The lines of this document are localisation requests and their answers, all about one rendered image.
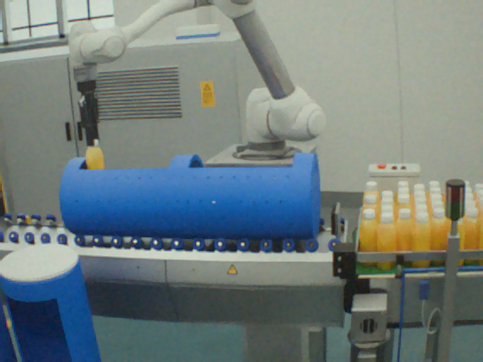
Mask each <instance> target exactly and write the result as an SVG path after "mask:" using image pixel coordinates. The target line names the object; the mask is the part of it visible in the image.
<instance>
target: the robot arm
mask: <svg viewBox="0 0 483 362"><path fill-rule="evenodd" d="M211 5H216V6H217V7H218V8H219V10H221V11H222V12H223V13H224V14H225V16H226V17H228V18H231V19H232V21H233V23H234V24H235V26H236V29H237V31H238V33H239V34H240V36H241V38H242V40H243V42H244V44H245V45H246V47H247V49H248V52H249V54H250V56H251V58H252V60H253V62H254V63H255V65H256V67H257V69H258V71H259V74H260V76H261V78H262V80H263V82H264V84H265V86H266V87H267V88H264V89H257V90H252V91H251V92H250V93H249V95H248V100H247V103H246V130H247V137H248V143H247V144H242V145H237V147H236V150H237V151H240V153H241V154H240V157H241V158H282V157H284V156H285V155H286V154H288V153H289V152H290V151H293V147H290V145H286V143H285V140H296V141H300V142H305V141H309V140H314V139H316V138H317V137H318V136H319V135H320V134H321V133H322V132H323V131H324V130H325V128H326V126H325V124H326V119H325V114H324V113H323V111H322V109H321V108H320V107H319V106H318V105H317V104H315V103H314V101H313V100H312V99H311V98H310V97H309V95H308V94H307V93H306V92H305V90H304V89H303V88H302V87H300V86H297V85H295V84H294V83H293V81H292V78H291V77H290V75H289V74H288V72H287V70H286V68H285V65H284V63H283V61H282V59H281V58H280V55H279V52H278V51H277V49H276V46H275V45H274V43H273V40H272V38H271V36H270V34H269V33H268V31H267V28H266V26H264V24H263V22H262V20H261V19H260V16H259V14H258V12H257V10H256V8H255V7H256V0H162V1H160V2H159V3H157V4H155V5H154V6H152V7H150V8H149V9H148V10H147V11H146V12H145V13H144V14H143V15H142V16H141V17H140V18H138V19H137V20H136V21H135V22H133V23H131V24H130V25H128V26H127V27H123V28H119V27H117V26H112V27H108V28H105V29H103V30H98V31H97V30H96V28H95V27H94V26H93V22H90V21H83V22H76V23H74V24H73V25H72V26H71V29H70V30H69V43H68V45H69V51H70V52H69V54H70V58H71V60H72V66H73V76H74V79H75V80H77V81H76V85H77V90H78V92H81V99H82V100H81V101H78V106H79V112H80V117H81V127H82V128H85V134H86V138H85V140H86V146H87V147H94V146H95V145H94V144H95V140H98V143H99V142H100V141H99V135H98V123H100V121H98V120H100V117H99V110H98V93H94V92H95V91H94V90H95V89H96V88H97V79H96V77H97V76H98V72H97V69H98V67H97V63H98V64H108V63H111V62H113V61H116V60H117V59H119V58H121V56H122V55H123V53H124V52H125V51H126V50H127V49H128V44H129V43H130V42H132V41H134V40H135V39H137V38H138V37H140V36H141V35H142V34H144V33H145V32H146V31H147V30H148V29H150V28H151V27H152V26H153V25H154V24H155V23H156V22H158V21H159V20H160V19H162V18H164V17H166V16H169V15H172V14H175V13H178V12H182V11H187V10H190V9H195V8H198V7H201V6H211ZM96 31H97V32H96Z"/></svg>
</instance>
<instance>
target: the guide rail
mask: <svg viewBox="0 0 483 362"><path fill-rule="evenodd" d="M396 253H404V254H405V259H404V261H416V260H433V259H441V260H446V251H427V252H422V251H407V252H385V253H373V252H361V253H357V260H356V261H359V262H377V261H396ZM459 259H483V249H481V250H468V249H465V250H460V252H459Z"/></svg>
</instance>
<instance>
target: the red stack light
mask: <svg viewBox="0 0 483 362"><path fill-rule="evenodd" d="M465 199H466V185H465V186H464V187H462V188H458V189H455V188H449V187H448V186H447V185H445V200H447V201H448V202H451V203H452V202H462V201H464V200H465Z"/></svg>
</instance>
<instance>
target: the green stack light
mask: <svg viewBox="0 0 483 362"><path fill-rule="evenodd" d="M465 205H466V199H465V200H464V201H462V202H452V203H451V202H448V201H447V200H445V199H444V215H445V216H446V218H449V219H460V218H462V217H463V216H465V207H466V206H465Z"/></svg>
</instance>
